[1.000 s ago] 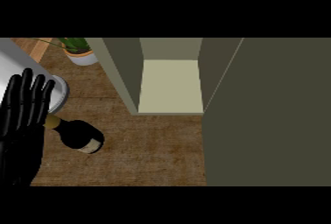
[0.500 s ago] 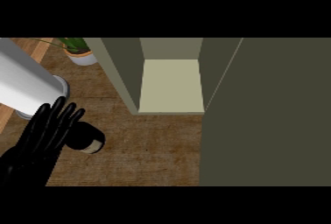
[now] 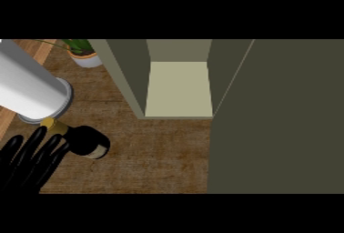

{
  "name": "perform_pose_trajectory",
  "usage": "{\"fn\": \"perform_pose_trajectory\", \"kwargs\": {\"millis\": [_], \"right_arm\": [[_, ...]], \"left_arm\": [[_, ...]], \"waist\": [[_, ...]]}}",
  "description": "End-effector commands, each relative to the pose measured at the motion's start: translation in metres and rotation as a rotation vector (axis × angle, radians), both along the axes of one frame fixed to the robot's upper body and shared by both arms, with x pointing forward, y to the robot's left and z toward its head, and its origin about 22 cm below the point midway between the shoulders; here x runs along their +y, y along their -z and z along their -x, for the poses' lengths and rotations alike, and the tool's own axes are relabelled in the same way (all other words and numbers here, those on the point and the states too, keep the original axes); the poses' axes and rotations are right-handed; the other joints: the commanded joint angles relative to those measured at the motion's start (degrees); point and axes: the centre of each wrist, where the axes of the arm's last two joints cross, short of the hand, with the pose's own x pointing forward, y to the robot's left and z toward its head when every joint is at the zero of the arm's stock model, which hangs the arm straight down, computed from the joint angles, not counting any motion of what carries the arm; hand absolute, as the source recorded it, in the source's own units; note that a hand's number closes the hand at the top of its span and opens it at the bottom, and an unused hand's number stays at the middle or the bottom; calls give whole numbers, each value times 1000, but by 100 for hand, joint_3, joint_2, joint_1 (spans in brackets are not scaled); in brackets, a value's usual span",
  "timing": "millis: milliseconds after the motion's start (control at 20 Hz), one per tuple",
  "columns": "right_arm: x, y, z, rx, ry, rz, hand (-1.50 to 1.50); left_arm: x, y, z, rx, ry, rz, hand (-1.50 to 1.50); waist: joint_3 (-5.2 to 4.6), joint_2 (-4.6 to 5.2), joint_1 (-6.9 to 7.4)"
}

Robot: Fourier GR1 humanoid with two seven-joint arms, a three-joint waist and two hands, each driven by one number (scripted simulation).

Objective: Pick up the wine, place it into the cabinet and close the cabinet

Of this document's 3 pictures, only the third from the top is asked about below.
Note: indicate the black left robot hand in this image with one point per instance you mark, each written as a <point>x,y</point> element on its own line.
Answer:
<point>27,170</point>

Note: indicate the black wine bottle gold neck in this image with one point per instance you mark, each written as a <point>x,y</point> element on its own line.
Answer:
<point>87,141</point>

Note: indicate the olive open cabinet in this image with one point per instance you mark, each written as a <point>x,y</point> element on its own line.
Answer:
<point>177,91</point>

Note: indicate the dark olive cabinet door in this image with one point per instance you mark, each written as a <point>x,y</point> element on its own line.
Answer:
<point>282,121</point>

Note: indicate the white cylinder with grey rim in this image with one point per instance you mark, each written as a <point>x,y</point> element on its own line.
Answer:
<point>27,88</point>

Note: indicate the green plant in white pot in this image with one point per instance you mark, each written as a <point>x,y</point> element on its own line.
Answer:
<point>86,58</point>

